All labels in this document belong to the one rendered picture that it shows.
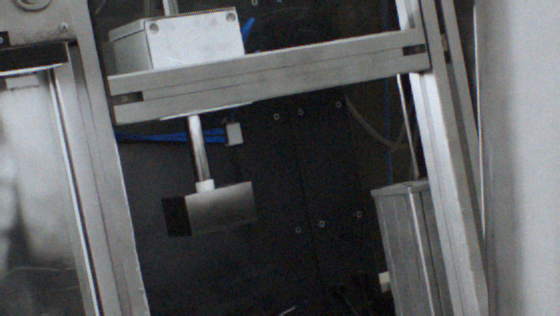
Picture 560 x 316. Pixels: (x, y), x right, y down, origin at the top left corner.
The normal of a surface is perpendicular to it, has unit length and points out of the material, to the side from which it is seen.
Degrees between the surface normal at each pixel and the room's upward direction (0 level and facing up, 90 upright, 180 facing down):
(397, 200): 90
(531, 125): 74
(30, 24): 90
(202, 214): 90
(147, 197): 90
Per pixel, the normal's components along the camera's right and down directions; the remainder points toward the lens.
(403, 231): -0.82, 0.18
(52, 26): 0.53, -0.06
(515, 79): -0.67, -0.12
